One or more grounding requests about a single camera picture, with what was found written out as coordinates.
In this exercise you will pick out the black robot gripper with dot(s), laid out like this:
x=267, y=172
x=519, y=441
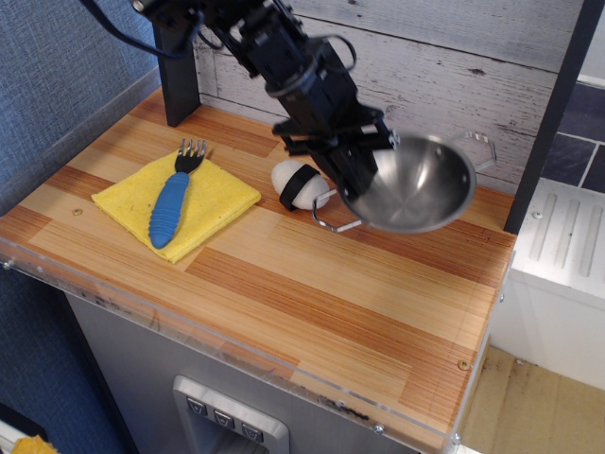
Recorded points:
x=327, y=119

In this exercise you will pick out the stainless steel two-handled pot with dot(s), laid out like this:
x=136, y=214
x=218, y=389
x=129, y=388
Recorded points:
x=422, y=185

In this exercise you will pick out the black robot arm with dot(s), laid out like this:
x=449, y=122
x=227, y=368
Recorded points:
x=264, y=36

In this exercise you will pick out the white egg with black band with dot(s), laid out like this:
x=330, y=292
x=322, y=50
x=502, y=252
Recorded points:
x=297, y=184

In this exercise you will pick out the yellow folded cloth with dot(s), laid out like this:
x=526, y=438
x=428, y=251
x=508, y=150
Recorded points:
x=214, y=198

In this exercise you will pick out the white toy sink drainboard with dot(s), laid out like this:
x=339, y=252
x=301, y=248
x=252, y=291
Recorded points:
x=551, y=310

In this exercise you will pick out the silver toy fridge front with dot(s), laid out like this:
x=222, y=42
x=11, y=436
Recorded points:
x=142, y=378

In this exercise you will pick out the grey dispenser button panel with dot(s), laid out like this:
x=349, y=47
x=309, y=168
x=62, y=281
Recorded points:
x=213, y=422

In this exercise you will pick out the clear acrylic table edge guard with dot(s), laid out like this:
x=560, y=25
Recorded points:
x=384, y=333

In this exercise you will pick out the yellow object at corner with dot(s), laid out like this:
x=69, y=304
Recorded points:
x=33, y=445

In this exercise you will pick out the dark grey left post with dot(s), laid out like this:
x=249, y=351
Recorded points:
x=180, y=86

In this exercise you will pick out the dark grey post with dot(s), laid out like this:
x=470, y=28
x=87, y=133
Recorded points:
x=180, y=86
x=573, y=60

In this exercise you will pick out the blue handled black fork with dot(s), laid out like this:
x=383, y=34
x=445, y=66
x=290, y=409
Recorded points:
x=166, y=213

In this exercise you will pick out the dark grey right post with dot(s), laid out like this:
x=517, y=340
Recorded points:
x=573, y=60

